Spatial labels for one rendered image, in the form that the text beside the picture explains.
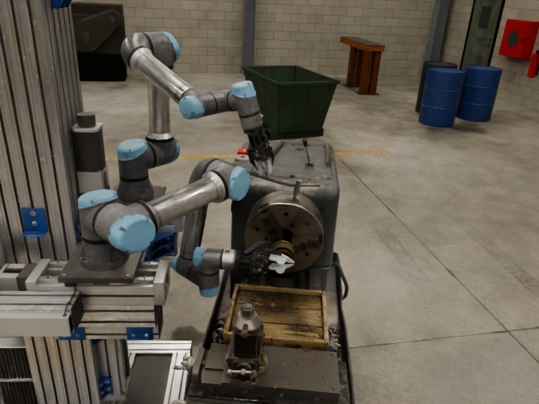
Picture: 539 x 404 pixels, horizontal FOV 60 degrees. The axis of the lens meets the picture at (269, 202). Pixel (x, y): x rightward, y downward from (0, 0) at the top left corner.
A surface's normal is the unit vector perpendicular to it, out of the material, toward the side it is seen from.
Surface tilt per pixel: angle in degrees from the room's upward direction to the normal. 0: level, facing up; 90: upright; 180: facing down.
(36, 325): 90
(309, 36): 90
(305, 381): 0
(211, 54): 90
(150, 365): 0
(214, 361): 0
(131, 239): 90
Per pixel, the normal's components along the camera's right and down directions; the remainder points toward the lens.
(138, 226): 0.66, 0.37
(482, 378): 0.05, -0.91
